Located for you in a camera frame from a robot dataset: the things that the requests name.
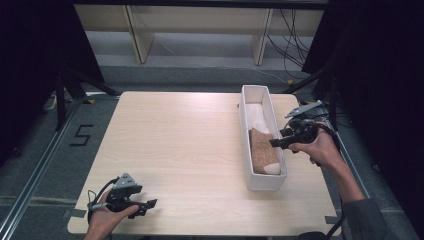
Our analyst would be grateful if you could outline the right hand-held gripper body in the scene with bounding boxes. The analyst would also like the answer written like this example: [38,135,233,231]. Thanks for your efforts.
[281,99,324,146]

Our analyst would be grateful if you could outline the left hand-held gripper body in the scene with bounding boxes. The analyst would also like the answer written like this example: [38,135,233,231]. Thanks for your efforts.
[105,172,144,213]

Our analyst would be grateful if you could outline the brown sock with label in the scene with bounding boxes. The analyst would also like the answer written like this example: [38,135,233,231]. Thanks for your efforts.
[248,127,282,176]

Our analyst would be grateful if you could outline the long white storage box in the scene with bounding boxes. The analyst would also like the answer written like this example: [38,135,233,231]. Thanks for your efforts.
[239,83,289,192]

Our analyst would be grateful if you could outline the person's right hand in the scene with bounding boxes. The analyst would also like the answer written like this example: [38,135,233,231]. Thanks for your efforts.
[287,128,343,172]

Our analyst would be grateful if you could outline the person's left hand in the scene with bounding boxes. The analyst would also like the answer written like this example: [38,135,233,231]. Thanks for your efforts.
[84,193,141,240]

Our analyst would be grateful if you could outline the black metal stand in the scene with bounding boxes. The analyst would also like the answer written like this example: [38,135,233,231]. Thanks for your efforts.
[279,64,340,132]
[54,68,122,132]

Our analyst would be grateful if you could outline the black tape numeral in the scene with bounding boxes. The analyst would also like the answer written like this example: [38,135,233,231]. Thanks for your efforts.
[69,124,95,147]

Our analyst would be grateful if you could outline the black curtain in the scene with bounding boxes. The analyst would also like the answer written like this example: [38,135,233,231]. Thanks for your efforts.
[301,0,424,231]
[0,0,105,164]

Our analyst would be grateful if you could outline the cream shelf unit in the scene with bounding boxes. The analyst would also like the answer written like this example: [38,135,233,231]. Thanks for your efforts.
[74,3,327,66]

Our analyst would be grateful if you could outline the black floor cables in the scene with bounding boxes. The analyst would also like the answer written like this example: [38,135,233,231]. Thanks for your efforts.
[299,99,349,135]

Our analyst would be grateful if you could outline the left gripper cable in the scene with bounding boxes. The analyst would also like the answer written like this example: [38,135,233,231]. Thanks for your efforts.
[86,177,120,216]

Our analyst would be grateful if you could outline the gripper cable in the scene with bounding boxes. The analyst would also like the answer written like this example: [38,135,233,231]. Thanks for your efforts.
[86,177,120,216]
[313,114,347,239]

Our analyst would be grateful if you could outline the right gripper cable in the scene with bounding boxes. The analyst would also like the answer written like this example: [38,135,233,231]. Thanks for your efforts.
[313,114,347,239]

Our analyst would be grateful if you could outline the aluminium floor rail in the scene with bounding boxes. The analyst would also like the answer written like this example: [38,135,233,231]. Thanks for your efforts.
[0,96,85,240]
[318,105,392,240]

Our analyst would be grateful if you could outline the bundle of black cables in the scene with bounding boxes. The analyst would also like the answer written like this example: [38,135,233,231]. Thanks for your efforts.
[266,9,322,73]

